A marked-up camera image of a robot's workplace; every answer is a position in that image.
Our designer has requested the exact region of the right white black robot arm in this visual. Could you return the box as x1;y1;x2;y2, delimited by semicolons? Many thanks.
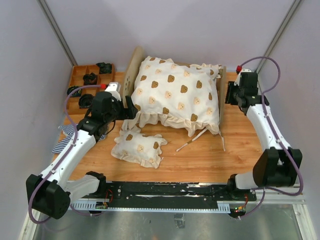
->
225;69;303;200

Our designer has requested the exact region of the black rolled sock bottom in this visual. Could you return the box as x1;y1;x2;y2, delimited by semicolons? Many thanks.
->
78;93;94;109

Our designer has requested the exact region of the wooden compartment tray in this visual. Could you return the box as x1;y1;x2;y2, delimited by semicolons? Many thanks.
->
67;63;116;115

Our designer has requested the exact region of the aluminium corner post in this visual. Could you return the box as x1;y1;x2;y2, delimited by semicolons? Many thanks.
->
264;0;304;57
37;0;78;66

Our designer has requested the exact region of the right aluminium corner post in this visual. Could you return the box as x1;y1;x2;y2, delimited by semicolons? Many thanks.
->
264;0;304;57

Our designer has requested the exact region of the black rolled sock top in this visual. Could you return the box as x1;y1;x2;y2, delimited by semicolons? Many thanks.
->
96;62;112;75

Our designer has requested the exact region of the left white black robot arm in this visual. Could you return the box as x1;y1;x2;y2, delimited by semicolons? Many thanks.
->
26;91;138;224

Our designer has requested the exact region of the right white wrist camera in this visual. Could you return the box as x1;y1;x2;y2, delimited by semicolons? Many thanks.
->
236;65;253;81

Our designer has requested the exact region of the small bear print pillow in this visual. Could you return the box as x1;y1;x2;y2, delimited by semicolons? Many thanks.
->
111;126;168;169

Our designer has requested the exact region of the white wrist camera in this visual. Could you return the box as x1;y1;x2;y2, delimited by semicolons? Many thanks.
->
236;65;253;81
104;82;121;99

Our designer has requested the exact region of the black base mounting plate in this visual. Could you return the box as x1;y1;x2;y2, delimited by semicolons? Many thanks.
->
100;181;257;210

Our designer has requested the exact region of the aluminium rail frame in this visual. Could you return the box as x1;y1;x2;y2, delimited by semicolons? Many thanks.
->
18;179;316;240

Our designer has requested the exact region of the wooden pet bed frame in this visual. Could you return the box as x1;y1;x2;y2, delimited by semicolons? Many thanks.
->
122;45;227;127

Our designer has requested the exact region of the black green rolled sock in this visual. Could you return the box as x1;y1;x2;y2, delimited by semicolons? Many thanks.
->
66;85;82;98

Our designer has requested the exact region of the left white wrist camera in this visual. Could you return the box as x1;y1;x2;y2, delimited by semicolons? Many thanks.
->
104;82;121;99

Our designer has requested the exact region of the left aluminium corner post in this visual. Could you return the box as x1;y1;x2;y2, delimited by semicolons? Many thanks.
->
37;0;78;66

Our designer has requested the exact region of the large bear print cushion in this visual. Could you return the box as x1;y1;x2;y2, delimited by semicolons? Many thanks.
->
125;56;223;140

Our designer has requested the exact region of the blue striped cloth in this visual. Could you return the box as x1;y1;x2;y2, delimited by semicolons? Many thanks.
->
52;124;109;154

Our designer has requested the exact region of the black rolled sock middle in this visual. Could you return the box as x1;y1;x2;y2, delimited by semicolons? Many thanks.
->
82;72;98;86

